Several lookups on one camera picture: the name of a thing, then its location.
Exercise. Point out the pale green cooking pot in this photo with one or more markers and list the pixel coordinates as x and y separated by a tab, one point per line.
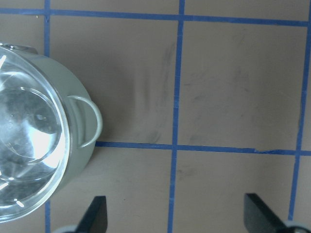
84	120

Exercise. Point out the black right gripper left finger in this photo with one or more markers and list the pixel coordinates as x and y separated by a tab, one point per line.
95	219

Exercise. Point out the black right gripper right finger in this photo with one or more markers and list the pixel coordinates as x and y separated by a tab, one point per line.
259	218

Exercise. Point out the glass pot lid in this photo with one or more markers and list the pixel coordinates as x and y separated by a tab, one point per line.
33	134

